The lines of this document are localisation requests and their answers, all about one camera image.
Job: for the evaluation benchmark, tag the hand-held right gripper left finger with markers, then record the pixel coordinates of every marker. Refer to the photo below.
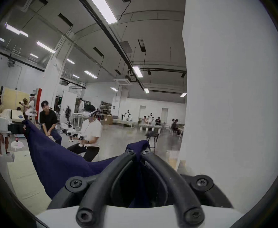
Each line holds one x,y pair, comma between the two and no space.
98,186

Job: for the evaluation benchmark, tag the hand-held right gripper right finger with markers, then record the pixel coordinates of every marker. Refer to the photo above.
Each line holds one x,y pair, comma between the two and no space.
177,189

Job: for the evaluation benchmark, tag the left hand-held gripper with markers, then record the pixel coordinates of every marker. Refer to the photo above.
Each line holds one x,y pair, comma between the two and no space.
1,121

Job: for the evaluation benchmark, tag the dark blue shirt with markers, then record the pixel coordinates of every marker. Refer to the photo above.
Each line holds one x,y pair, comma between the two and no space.
58,163

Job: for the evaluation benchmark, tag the bed with beige sheet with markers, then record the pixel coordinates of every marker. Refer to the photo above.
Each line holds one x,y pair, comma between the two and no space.
22,177

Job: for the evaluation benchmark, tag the black stool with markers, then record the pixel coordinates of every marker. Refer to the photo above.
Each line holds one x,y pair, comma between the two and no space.
152,136

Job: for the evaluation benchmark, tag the white table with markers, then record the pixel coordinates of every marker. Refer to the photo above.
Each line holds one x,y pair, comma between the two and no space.
78,117

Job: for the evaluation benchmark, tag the brown carton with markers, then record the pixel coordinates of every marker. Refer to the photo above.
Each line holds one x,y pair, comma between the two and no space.
108,119

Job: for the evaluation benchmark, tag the group of people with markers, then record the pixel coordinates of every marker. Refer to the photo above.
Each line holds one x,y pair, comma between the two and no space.
153,122

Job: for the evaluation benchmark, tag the storage shelf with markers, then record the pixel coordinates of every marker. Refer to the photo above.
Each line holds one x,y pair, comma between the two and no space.
105,107

